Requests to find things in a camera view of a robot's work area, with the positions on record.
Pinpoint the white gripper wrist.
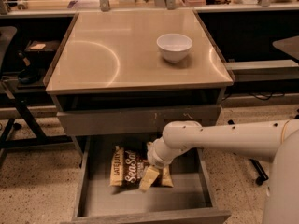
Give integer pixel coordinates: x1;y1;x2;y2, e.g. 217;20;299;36
139;138;175;192

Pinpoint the brown Late July chip bag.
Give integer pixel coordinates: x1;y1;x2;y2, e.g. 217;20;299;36
110;146;174;189

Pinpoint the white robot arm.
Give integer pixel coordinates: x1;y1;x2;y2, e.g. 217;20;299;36
139;119;299;224

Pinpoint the open grey middle drawer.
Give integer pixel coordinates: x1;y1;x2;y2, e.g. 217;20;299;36
72;134;231;224

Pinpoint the closed grey top drawer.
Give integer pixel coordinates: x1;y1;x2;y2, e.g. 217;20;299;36
57;105;221;136

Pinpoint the grey drawer cabinet with counter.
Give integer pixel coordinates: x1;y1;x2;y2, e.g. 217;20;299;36
44;9;233;152

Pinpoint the black wheeled stand base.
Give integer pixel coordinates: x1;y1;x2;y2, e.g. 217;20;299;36
227;119;270;186

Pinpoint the white ceramic bowl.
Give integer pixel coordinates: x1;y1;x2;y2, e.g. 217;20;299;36
156;34;192;63

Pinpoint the dark box on shelf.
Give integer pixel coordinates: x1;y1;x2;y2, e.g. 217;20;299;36
25;40;60;53

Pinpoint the grey shelf rail right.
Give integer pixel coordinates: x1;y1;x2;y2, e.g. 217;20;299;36
224;60;299;82

